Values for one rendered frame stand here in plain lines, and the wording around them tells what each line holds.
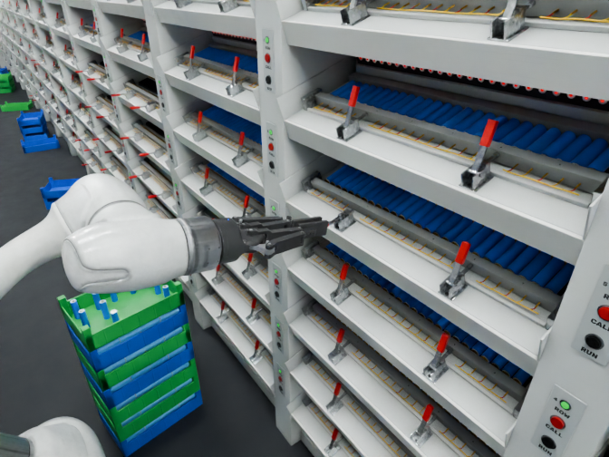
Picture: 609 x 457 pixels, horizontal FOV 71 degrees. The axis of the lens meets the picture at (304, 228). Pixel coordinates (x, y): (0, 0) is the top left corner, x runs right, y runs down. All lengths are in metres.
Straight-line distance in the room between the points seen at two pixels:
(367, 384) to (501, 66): 0.74
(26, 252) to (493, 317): 0.71
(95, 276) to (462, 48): 0.55
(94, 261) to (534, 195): 0.57
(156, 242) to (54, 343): 1.63
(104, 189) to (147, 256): 0.17
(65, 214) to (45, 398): 1.32
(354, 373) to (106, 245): 0.68
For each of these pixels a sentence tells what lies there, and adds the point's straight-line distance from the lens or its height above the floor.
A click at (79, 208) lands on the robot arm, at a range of 0.75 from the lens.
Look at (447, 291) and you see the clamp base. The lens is 0.73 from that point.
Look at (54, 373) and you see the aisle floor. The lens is 2.08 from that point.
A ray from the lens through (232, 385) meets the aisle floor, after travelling 1.81.
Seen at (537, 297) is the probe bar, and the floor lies 0.97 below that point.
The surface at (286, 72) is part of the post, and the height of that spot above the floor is 1.21.
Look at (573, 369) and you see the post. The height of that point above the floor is 0.95.
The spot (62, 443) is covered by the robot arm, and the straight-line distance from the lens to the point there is 1.15.
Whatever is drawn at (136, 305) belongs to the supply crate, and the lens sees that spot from 1.47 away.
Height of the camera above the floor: 1.36
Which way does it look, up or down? 30 degrees down
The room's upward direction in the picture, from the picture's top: straight up
